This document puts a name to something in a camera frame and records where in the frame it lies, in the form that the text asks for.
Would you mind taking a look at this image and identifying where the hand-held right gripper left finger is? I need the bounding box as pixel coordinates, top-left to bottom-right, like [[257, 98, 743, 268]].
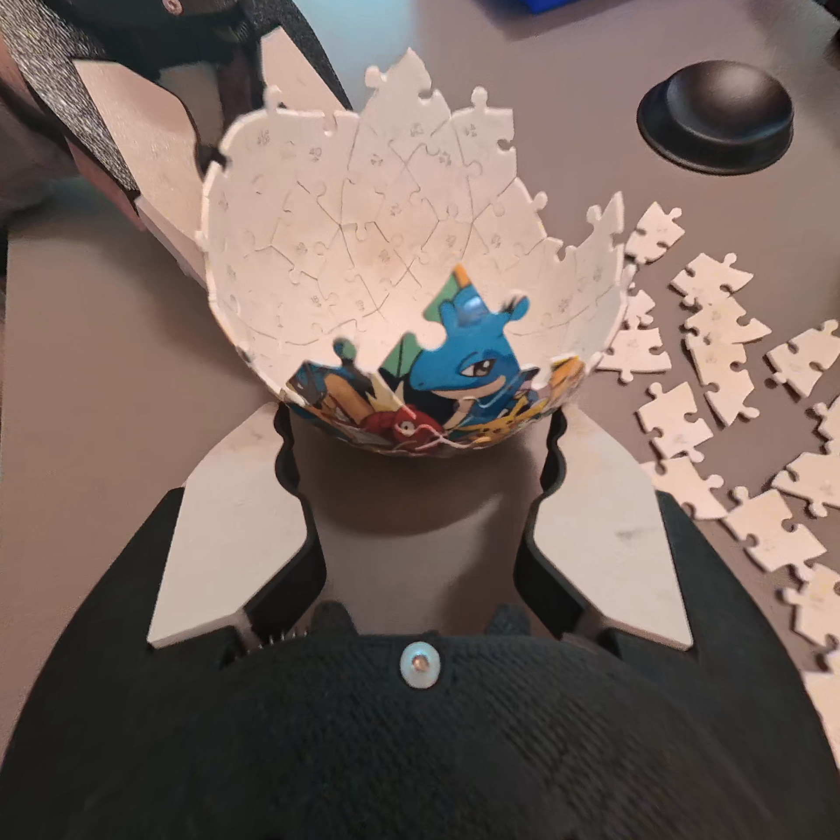
[[146, 402, 327, 651]]

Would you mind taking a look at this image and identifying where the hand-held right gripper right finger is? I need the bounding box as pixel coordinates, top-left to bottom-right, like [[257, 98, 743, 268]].
[[514, 403, 694, 652]]

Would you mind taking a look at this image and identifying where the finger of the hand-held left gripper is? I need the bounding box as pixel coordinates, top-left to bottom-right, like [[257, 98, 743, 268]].
[[261, 29, 343, 112], [72, 59, 222, 290]]

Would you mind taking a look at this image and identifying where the printed puzzle ball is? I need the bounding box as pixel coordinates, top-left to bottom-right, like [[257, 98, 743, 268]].
[[196, 47, 639, 460]]

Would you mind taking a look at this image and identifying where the pile of white puzzle pieces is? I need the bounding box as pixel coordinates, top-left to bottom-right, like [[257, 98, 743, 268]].
[[594, 200, 840, 769]]

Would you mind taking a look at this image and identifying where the grey cloth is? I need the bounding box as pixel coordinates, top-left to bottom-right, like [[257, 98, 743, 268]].
[[0, 98, 135, 234]]

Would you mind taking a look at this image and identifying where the black round stand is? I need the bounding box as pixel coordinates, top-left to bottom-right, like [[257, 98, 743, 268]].
[[637, 59, 795, 177]]

